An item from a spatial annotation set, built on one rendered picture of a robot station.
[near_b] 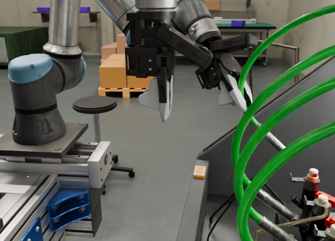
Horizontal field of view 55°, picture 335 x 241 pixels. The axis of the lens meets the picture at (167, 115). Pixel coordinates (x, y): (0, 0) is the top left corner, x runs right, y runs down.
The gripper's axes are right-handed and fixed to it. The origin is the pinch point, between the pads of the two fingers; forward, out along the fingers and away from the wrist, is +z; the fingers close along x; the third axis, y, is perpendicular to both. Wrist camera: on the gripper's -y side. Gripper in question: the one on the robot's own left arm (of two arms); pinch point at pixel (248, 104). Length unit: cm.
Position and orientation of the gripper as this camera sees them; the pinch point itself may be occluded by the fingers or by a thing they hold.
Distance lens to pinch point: 76.5
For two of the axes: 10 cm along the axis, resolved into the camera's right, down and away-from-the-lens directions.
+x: -7.2, 0.1, -7.0
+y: -6.0, 4.9, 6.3
